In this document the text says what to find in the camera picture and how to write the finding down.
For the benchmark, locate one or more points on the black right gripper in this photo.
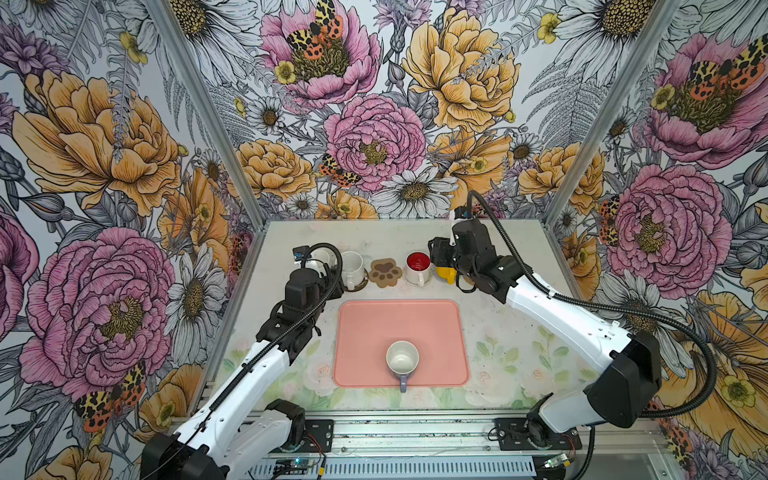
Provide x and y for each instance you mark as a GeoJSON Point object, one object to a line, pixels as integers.
{"type": "Point", "coordinates": [438, 251]}

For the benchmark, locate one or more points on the white mug purple handle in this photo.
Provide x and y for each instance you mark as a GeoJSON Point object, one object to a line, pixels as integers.
{"type": "Point", "coordinates": [402, 359]}

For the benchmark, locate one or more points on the scratched round wooden coaster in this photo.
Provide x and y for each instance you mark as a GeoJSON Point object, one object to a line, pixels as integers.
{"type": "Point", "coordinates": [360, 287]}

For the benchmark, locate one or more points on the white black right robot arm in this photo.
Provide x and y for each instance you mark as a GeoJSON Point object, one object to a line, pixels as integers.
{"type": "Point", "coordinates": [627, 365]}

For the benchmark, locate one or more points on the small green circuit board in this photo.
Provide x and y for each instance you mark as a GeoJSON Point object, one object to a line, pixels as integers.
{"type": "Point", "coordinates": [299, 467]}

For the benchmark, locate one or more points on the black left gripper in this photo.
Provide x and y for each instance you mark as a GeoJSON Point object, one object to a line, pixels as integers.
{"type": "Point", "coordinates": [330, 280]}

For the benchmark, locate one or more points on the white mug red inside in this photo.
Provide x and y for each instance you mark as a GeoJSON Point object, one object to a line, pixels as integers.
{"type": "Point", "coordinates": [418, 268]}

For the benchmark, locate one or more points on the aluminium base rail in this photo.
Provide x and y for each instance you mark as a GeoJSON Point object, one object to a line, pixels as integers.
{"type": "Point", "coordinates": [429, 433]}

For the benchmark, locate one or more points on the white vented cable duct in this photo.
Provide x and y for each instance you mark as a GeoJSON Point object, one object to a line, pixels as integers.
{"type": "Point", "coordinates": [422, 467]}

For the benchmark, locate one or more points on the cork paw print coaster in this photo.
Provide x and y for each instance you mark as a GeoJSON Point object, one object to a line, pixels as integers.
{"type": "Point", "coordinates": [385, 272]}

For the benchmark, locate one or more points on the pink rectangular tray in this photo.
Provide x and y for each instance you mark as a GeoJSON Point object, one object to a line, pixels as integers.
{"type": "Point", "coordinates": [367, 328]}

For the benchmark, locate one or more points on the yellow mug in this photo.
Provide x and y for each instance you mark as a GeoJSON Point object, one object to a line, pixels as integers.
{"type": "Point", "coordinates": [447, 274]}

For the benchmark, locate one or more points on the aluminium corner post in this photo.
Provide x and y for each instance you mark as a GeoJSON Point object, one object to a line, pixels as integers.
{"type": "Point", "coordinates": [185, 63]}
{"type": "Point", "coordinates": [647, 43]}

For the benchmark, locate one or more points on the aluminium corner post right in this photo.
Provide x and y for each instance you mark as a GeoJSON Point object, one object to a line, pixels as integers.
{"type": "Point", "coordinates": [647, 43]}

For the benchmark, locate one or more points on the aluminium corner post left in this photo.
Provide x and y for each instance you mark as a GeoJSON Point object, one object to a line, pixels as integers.
{"type": "Point", "coordinates": [185, 63]}

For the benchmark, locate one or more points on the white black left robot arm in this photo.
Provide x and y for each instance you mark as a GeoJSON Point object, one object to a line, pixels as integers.
{"type": "Point", "coordinates": [216, 442]}

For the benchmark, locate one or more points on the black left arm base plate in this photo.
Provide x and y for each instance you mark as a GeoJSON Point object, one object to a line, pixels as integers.
{"type": "Point", "coordinates": [319, 429]}

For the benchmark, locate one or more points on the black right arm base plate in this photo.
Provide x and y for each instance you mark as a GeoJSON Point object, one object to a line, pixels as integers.
{"type": "Point", "coordinates": [521, 434]}

